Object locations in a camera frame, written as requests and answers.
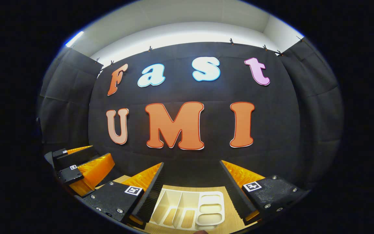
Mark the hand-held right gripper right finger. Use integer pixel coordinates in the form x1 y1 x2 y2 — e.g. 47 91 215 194
220 160 311 226

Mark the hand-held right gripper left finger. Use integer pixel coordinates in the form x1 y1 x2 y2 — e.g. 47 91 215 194
77 162 165 229

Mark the white bookshelf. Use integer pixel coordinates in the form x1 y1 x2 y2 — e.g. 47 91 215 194
148 188 225 230

